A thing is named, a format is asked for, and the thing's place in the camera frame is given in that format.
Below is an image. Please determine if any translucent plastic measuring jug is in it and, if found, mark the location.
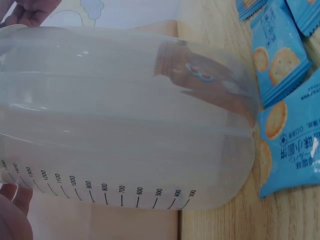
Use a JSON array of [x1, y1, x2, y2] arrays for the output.
[[0, 23, 260, 211]]

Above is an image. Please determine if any person's left hand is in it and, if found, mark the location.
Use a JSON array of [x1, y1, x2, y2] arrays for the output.
[[0, 0, 55, 240]]

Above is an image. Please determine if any blue cracker snack packet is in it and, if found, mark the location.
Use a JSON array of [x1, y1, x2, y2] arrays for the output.
[[257, 74, 320, 200], [249, 0, 314, 109], [284, 0, 320, 38], [235, 0, 269, 21]]

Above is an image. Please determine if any orange snack packet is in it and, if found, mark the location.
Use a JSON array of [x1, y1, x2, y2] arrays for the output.
[[151, 40, 259, 132]]

